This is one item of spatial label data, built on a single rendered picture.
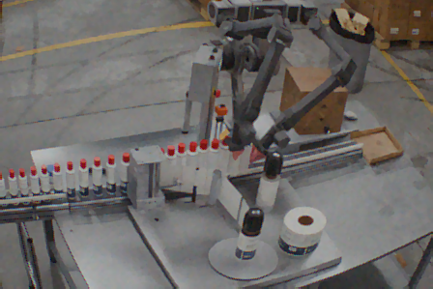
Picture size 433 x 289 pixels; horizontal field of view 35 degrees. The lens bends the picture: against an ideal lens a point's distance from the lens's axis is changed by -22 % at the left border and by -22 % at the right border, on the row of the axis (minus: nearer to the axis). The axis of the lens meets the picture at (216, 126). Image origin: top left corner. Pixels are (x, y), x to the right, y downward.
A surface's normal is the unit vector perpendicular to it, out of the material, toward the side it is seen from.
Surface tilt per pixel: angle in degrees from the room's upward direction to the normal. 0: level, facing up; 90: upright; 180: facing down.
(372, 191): 0
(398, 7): 87
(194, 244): 0
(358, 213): 0
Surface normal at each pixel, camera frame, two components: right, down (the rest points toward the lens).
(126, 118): 0.12, -0.82
